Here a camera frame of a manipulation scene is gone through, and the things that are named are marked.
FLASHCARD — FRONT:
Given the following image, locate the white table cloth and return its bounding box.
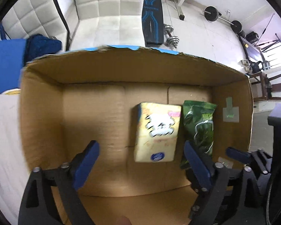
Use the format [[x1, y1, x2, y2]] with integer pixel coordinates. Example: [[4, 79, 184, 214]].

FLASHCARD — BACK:
[[0, 88, 30, 224]]

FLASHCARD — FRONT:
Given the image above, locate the green snack bag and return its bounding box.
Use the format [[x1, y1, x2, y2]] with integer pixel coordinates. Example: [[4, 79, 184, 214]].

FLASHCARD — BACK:
[[182, 100, 217, 156]]

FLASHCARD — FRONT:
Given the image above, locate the dark wooden chair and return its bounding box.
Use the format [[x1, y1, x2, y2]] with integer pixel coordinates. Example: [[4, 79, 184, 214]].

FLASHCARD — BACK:
[[249, 72, 281, 102]]

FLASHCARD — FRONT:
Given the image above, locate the yellow tissue pack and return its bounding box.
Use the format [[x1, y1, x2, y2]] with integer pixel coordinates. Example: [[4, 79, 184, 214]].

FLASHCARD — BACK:
[[134, 102, 182, 163]]

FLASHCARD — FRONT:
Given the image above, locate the open cardboard box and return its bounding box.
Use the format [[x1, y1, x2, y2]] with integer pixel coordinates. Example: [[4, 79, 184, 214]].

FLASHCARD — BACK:
[[20, 47, 253, 224]]

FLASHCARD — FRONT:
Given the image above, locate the small dumbbell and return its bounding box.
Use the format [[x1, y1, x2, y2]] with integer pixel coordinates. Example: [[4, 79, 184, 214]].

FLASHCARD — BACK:
[[164, 24, 180, 49]]

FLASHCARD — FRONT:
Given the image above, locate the floor barbell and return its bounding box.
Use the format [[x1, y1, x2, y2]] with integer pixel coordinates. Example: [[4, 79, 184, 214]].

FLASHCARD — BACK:
[[203, 6, 243, 34]]

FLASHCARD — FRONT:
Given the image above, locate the blue mat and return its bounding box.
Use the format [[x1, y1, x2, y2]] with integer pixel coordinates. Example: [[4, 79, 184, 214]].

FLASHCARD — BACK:
[[0, 39, 26, 94]]

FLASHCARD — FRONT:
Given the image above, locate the dark blue fabric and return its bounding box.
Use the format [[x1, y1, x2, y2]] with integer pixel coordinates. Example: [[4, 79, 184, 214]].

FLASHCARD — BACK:
[[23, 34, 62, 63]]

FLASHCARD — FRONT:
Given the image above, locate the black blue weight bench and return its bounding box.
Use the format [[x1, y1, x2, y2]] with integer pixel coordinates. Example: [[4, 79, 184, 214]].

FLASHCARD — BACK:
[[142, 0, 164, 46]]

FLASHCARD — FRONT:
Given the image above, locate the white quilted chair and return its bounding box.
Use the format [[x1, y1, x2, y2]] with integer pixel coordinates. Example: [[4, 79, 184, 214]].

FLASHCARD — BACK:
[[70, 0, 145, 50]]

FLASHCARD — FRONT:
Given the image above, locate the white quilted cushion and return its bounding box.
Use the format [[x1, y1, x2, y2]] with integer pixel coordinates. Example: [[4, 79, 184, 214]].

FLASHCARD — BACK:
[[2, 0, 70, 51]]

